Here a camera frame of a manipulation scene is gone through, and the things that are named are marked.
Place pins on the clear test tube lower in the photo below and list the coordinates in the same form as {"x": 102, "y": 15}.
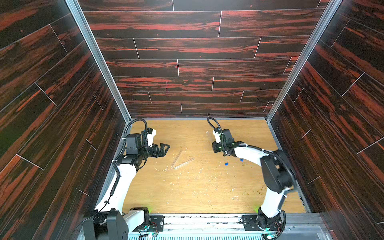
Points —
{"x": 184, "y": 164}

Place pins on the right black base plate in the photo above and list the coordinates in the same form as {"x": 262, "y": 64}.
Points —
{"x": 255, "y": 223}

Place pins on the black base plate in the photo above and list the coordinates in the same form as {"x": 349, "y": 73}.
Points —
{"x": 255, "y": 223}
{"x": 155, "y": 224}

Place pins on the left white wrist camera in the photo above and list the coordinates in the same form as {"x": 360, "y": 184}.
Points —
{"x": 150, "y": 136}

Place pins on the aluminium front rail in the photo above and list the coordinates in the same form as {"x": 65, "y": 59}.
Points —
{"x": 228, "y": 227}

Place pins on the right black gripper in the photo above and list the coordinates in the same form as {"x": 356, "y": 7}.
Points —
{"x": 229, "y": 143}

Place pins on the clear test tube middle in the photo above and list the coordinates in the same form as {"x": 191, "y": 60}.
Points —
{"x": 177, "y": 157}

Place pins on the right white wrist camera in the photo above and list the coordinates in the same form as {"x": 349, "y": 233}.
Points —
{"x": 217, "y": 136}

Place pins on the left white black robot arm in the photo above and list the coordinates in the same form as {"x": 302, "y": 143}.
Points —
{"x": 107, "y": 221}

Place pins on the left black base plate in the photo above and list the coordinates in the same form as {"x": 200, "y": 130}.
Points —
{"x": 155, "y": 224}

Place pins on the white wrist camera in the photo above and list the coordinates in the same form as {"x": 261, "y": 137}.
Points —
{"x": 150, "y": 136}
{"x": 217, "y": 136}

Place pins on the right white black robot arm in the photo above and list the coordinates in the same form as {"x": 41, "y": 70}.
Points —
{"x": 278, "y": 175}

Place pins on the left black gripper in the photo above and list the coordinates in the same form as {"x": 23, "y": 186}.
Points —
{"x": 161, "y": 153}

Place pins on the clear test tube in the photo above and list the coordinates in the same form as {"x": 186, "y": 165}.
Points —
{"x": 184, "y": 164}
{"x": 177, "y": 157}

